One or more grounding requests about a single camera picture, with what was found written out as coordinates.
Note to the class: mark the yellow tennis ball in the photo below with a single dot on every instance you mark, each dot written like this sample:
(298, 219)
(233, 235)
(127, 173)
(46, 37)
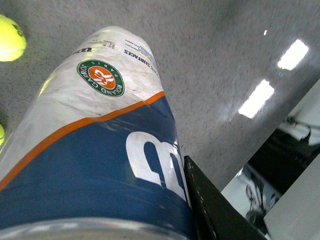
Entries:
(12, 40)
(2, 135)

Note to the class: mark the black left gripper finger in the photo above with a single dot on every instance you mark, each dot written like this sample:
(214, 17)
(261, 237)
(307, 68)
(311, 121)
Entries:
(214, 216)

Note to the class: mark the clear tennis ball can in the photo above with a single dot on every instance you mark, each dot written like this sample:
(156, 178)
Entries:
(96, 156)

